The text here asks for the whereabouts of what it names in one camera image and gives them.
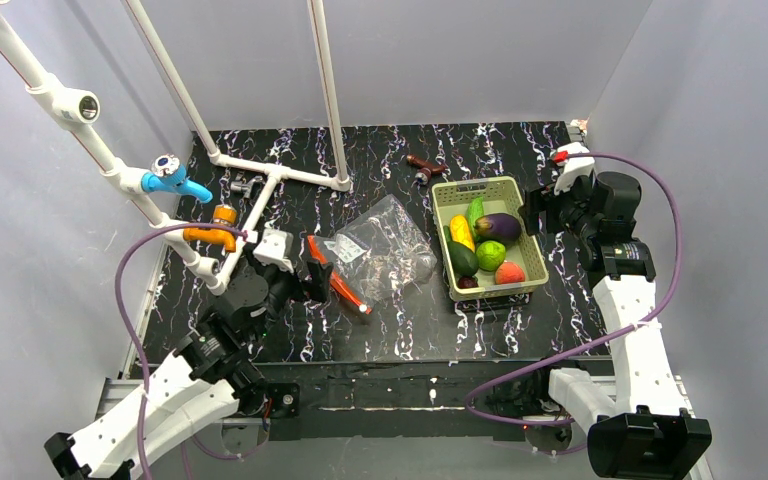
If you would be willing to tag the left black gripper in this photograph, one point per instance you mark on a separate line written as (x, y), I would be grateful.
(316, 279)

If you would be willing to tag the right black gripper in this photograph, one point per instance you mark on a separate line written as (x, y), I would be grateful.
(534, 208)

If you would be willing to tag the purple fake eggplant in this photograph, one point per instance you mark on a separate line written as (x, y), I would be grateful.
(501, 227)

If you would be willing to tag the green fake cucumber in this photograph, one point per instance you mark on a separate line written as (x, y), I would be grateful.
(474, 211)

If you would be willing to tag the clear zip top bag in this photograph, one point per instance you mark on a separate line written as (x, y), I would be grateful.
(375, 255)

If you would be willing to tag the red fake tomato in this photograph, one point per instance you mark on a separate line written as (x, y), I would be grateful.
(509, 273)

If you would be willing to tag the dark green fake avocado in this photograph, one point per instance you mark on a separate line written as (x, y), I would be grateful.
(464, 261)

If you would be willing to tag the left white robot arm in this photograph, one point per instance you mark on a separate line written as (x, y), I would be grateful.
(208, 376)

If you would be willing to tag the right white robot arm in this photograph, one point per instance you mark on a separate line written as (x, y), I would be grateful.
(645, 429)

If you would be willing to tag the yellow-green plastic basket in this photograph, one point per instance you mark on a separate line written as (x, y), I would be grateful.
(500, 195)

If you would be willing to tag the orange plastic faucet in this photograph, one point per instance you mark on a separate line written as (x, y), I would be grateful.
(223, 215)

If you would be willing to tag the grey metal faucet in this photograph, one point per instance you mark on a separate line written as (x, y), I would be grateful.
(247, 188)

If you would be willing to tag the blue plastic faucet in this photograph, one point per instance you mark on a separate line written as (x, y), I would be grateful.
(168, 173)

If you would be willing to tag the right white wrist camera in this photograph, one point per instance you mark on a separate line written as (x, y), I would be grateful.
(574, 161)

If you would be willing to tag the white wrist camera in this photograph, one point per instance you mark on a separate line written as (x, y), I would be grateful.
(574, 161)
(270, 247)

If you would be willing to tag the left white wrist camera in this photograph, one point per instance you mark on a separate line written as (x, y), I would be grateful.
(270, 247)

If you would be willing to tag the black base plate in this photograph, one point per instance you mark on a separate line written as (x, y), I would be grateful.
(384, 399)

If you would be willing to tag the aluminium frame rail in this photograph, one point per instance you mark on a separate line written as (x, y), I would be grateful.
(642, 431)

